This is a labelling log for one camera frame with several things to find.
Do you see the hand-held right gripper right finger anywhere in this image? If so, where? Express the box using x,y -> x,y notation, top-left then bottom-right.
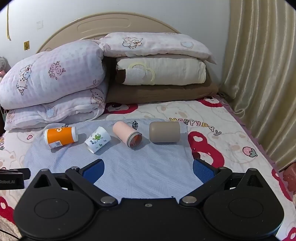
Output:
179,158 -> 266,208

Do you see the yellow tape strip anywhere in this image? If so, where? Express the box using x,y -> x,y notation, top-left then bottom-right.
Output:
6,7 -> 12,42

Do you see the pink cup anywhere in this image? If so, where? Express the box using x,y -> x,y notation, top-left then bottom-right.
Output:
112,121 -> 142,149

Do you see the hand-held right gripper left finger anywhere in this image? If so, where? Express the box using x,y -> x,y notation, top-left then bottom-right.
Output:
27,159 -> 118,208

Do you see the taupe cup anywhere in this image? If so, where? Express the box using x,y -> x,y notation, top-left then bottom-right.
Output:
149,121 -> 181,143

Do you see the white paper cup green print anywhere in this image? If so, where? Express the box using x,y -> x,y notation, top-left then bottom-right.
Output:
84,126 -> 111,154

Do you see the cream pillow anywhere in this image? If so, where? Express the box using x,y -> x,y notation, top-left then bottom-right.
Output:
115,57 -> 207,86

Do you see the printed bed sheet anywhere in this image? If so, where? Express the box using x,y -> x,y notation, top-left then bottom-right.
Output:
0,96 -> 296,241

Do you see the light blue cloth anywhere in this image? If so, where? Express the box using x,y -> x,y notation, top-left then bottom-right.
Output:
24,118 -> 205,200

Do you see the orange cup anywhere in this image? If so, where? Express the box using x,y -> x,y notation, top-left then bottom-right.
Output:
43,126 -> 79,150

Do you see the cream curtain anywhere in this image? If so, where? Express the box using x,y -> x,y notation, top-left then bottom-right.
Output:
218,0 -> 296,172

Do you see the brown pillow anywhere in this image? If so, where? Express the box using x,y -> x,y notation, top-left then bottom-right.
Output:
106,70 -> 220,104

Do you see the folded pink checked quilt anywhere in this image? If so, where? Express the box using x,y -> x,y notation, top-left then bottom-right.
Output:
0,39 -> 110,130

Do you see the beige headboard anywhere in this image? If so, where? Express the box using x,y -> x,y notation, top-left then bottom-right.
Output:
36,12 -> 181,55

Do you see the white pink printed pillow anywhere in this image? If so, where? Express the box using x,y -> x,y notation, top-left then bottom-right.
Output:
99,32 -> 217,65

